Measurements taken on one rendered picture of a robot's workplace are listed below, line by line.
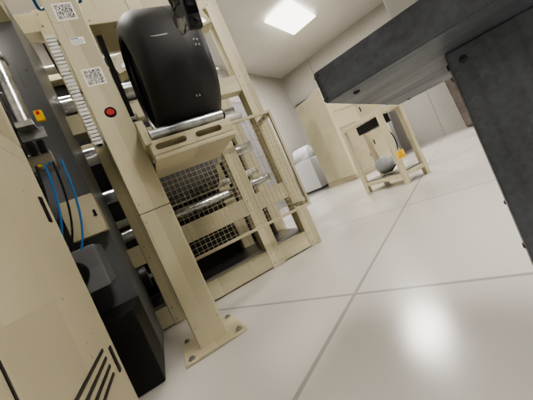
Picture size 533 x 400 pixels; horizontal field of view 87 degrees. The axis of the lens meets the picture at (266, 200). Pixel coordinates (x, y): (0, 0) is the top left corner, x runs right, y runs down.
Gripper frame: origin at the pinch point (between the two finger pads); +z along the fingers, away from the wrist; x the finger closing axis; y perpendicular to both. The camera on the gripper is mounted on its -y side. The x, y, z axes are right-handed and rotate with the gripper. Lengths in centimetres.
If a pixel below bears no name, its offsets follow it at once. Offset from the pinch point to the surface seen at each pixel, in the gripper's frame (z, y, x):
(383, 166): 146, -74, -200
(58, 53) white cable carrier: 25, 23, 43
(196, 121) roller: 22.2, -23.7, 4.4
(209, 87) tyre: 14.8, -14.5, -5.3
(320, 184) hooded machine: 523, -36, -368
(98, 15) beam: 45, 59, 19
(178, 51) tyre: 6.7, -1.3, 3.0
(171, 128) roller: 22.2, -23.6, 15.3
